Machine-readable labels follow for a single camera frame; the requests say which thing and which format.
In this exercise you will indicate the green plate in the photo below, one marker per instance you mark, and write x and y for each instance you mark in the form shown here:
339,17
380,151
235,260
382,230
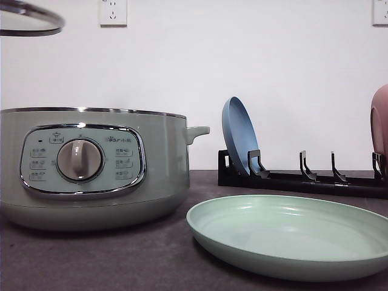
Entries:
293,238

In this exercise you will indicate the glass steamer lid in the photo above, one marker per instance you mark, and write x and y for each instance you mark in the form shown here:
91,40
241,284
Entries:
23,19

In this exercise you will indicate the blue plate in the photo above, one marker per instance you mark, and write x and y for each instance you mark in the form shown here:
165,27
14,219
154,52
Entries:
239,132

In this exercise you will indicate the green electric steamer pot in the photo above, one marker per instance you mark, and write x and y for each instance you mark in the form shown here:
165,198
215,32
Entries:
95,169

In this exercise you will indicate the black plate rack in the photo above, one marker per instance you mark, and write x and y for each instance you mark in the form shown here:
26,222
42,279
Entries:
305,182

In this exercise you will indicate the pink plate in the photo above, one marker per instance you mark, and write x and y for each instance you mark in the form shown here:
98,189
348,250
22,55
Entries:
379,122

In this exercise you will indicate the white wall socket left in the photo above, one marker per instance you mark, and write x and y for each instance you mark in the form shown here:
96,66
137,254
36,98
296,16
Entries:
113,13

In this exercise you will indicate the white wall socket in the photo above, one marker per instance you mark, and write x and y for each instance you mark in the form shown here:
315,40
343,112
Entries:
113,13
380,13

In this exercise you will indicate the white wall socket right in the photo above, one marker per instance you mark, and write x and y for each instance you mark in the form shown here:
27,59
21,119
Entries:
380,13

